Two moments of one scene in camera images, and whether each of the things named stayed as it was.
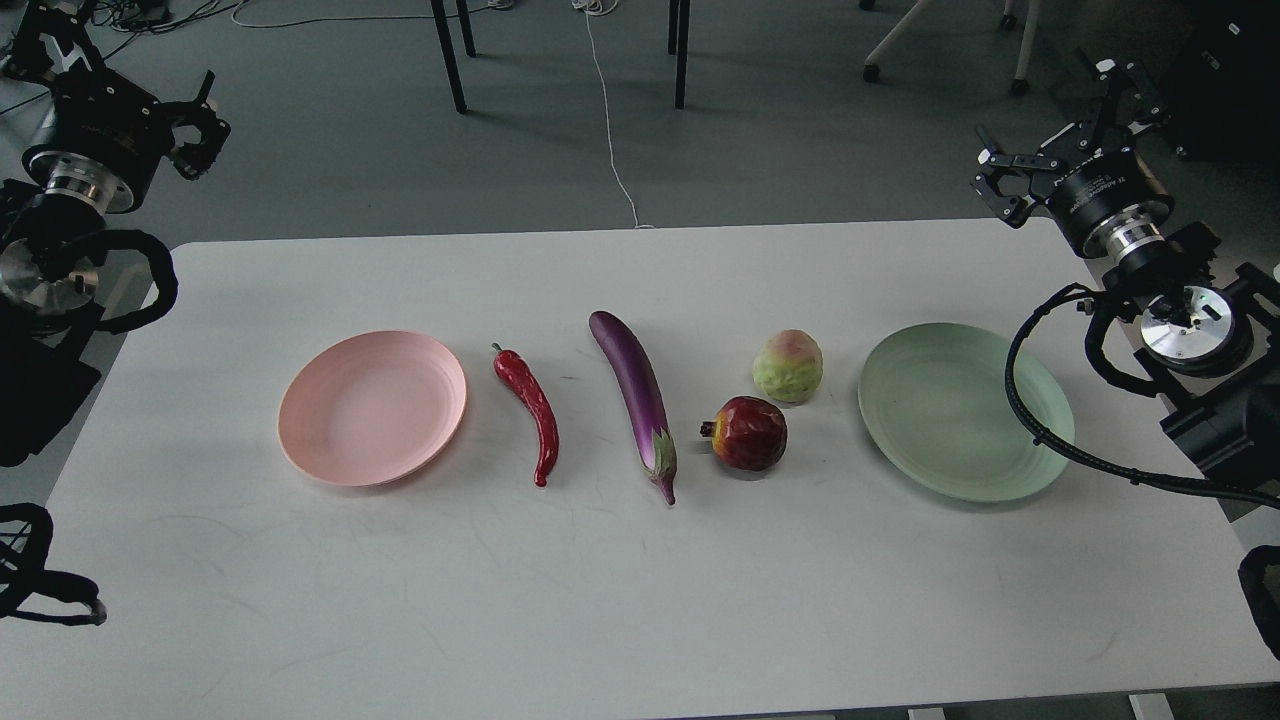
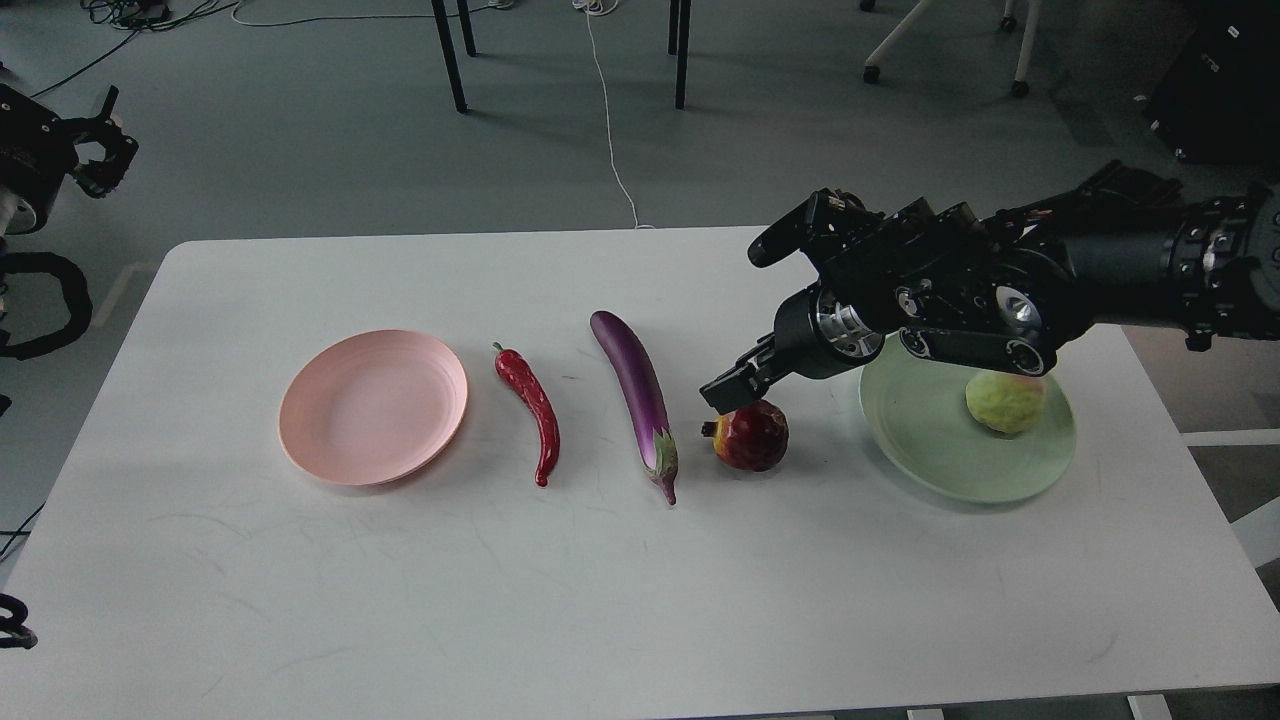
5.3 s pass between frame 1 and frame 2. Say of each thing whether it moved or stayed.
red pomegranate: stayed
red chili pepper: stayed
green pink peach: moved
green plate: stayed
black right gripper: moved
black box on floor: stayed
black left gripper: moved
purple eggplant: stayed
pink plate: stayed
